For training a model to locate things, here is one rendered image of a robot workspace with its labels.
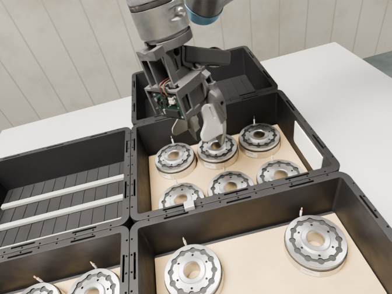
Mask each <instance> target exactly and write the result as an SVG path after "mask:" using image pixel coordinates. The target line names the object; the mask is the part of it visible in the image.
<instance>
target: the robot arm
mask: <svg viewBox="0 0 392 294"><path fill-rule="evenodd" d="M232 1H233V0H126V3H127V5H128V7H129V11H130V14H131V17H132V19H133V21H134V24H135V27H136V29H137V32H138V34H139V37H140V39H141V40H142V41H144V45H145V46H144V47H143V48H141V49H140V50H138V51H137V52H136V54H137V56H138V59H139V61H140V63H141V66H142V69H143V71H144V73H145V75H146V78H147V80H148V82H149V85H148V86H147V87H146V88H144V89H145V92H146V94H147V96H148V99H149V101H150V103H151V105H152V108H153V110H154V112H155V114H156V116H158V115H159V114H161V116H163V117H169V118H175V119H177V120H176V122H175V123H174V125H173V128H172V133H173V135H178V134H180V133H182V132H184V131H186V130H189V131H190V133H191V135H192V136H193V137H194V138H195V140H197V141H198V140H199V138H200V133H201V139H202V141H203V142H209V141H210V140H212V139H214V138H217V140H218V142H219V144H220V146H223V144H224V143H225V138H226V119H227V116H226V104H225V100H224V98H223V95H222V93H221V91H220V90H219V88H218V87H217V84H216V81H213V79H212V78H211V73H210V72H208V71H207V70H206V69H205V66H201V65H207V66H208V67H210V68H219V67H221V65H229V64H230V51H227V50H222V49H220V48H219V47H210V48H204V47H195V46H190V45H184V44H185V43H187V42H188V41H190V40H191V39H192V37H193V34H192V31H191V27H190V26H189V24H190V21H192V22H193V23H195V24H197V25H202V26H205V25H210V24H212V23H213V22H215V21H216V20H217V19H218V17H219V16H220V14H221V13H222V11H223V7H224V6H225V5H227V4H229V3H230V2H232ZM151 94H153V97H154V100H155V102H156V104H157V108H156V107H155V105H154V103H153V100H152V98H151ZM205 100H206V104H203V103H205ZM202 104H203V105H202ZM201 105H202V106H201ZM199 112H200V113H201V117H202V119H203V121H204V125H203V128H202V131H201V128H200V126H199V124H198V117H197V114H198V113H199Z"/></svg>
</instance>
